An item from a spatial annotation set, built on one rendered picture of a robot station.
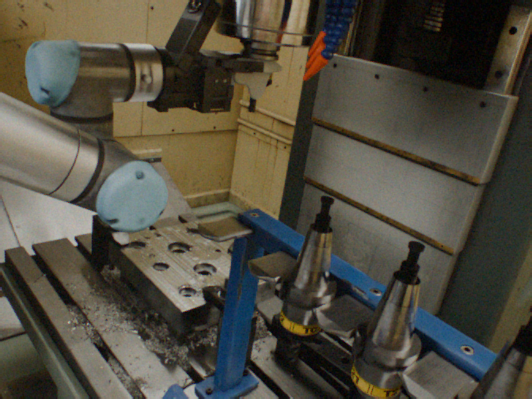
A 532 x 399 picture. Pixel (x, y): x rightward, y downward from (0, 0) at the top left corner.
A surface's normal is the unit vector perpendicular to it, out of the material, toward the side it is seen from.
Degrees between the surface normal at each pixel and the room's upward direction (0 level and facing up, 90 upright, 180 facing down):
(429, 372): 0
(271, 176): 90
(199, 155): 90
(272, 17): 90
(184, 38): 61
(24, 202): 24
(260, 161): 90
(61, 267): 0
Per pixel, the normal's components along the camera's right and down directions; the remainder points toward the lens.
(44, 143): 0.76, -0.01
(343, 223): -0.73, 0.15
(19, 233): 0.44, -0.68
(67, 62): 0.60, -0.15
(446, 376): 0.15, -0.92
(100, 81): 0.66, 0.37
